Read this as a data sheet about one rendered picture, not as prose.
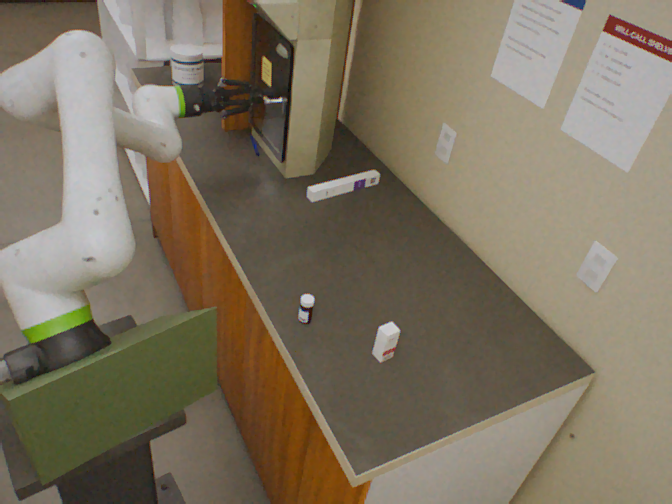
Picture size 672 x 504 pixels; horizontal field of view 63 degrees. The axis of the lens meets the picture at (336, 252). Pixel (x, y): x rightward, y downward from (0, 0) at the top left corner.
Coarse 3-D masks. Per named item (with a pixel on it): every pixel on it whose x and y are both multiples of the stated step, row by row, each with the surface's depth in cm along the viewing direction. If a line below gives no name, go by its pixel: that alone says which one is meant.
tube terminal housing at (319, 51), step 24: (312, 0) 154; (336, 0) 157; (312, 24) 158; (336, 24) 165; (312, 48) 163; (336, 48) 173; (312, 72) 168; (336, 72) 182; (312, 96) 173; (336, 96) 191; (312, 120) 179; (264, 144) 200; (288, 144) 180; (312, 144) 185; (288, 168) 187; (312, 168) 191
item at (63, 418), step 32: (160, 320) 121; (192, 320) 101; (96, 352) 104; (128, 352) 95; (160, 352) 100; (192, 352) 106; (32, 384) 92; (64, 384) 89; (96, 384) 94; (128, 384) 99; (160, 384) 105; (192, 384) 112; (32, 416) 88; (64, 416) 93; (96, 416) 98; (128, 416) 104; (160, 416) 111; (32, 448) 92; (64, 448) 97; (96, 448) 103
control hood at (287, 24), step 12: (252, 0) 156; (264, 0) 151; (276, 0) 152; (288, 0) 154; (264, 12) 154; (276, 12) 151; (288, 12) 153; (276, 24) 154; (288, 24) 155; (288, 36) 157
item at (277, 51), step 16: (256, 16) 180; (256, 32) 182; (272, 32) 171; (256, 48) 185; (272, 48) 173; (288, 48) 162; (256, 64) 188; (272, 64) 175; (288, 64) 165; (256, 80) 191; (272, 80) 178; (288, 80) 167; (272, 96) 181; (288, 96) 170; (256, 112) 197; (272, 112) 183; (256, 128) 200; (272, 128) 186; (272, 144) 189
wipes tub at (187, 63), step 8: (176, 48) 226; (184, 48) 227; (192, 48) 228; (200, 48) 230; (176, 56) 223; (184, 56) 223; (192, 56) 224; (200, 56) 227; (176, 64) 226; (184, 64) 225; (192, 64) 226; (200, 64) 229; (176, 72) 228; (184, 72) 227; (192, 72) 228; (200, 72) 231; (176, 80) 230; (184, 80) 229; (192, 80) 230; (200, 80) 233
